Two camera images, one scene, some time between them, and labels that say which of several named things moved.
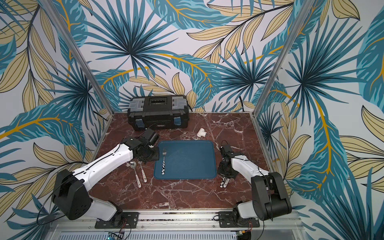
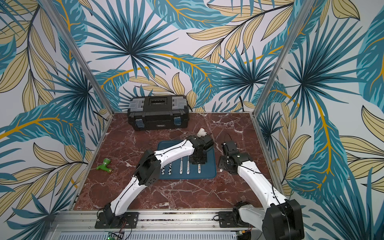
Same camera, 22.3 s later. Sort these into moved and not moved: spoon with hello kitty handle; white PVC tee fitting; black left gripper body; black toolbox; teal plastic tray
Moved: black left gripper body; spoon with hello kitty handle
Not moved: black toolbox; white PVC tee fitting; teal plastic tray
